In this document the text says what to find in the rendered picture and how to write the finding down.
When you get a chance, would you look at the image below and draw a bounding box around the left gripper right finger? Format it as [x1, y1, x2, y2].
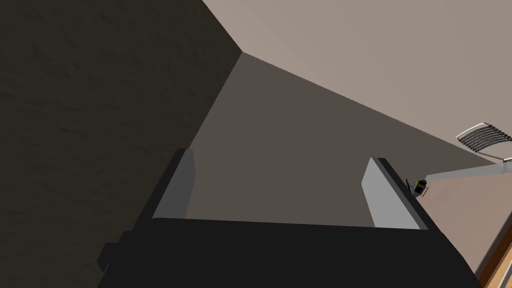
[361, 157, 430, 231]

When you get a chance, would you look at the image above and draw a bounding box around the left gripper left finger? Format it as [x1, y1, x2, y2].
[151, 148, 196, 220]

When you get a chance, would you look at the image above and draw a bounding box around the white slatted dish rack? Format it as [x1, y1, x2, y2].
[455, 122, 512, 163]

